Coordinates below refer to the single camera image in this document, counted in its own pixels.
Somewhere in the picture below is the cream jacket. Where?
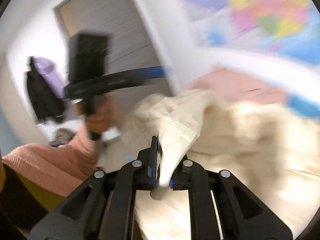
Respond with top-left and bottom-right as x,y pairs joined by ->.
99,89 -> 319,237

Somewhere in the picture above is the pink sleeved left forearm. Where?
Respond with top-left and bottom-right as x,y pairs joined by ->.
3,126 -> 103,198

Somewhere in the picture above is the person's left hand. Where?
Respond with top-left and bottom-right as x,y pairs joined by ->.
85,96 -> 115,134

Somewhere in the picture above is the purple hanging garment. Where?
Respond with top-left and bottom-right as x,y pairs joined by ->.
34,57 -> 65,100

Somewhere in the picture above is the pink garment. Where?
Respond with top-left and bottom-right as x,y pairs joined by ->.
186,64 -> 288,105

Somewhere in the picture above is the grey brown door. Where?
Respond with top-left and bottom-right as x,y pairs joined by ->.
53,0 -> 181,113

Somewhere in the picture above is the blue bed sheet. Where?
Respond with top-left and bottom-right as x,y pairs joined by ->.
287,94 -> 320,119

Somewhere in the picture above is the colourful wall map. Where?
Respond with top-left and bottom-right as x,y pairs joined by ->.
180,0 -> 319,66

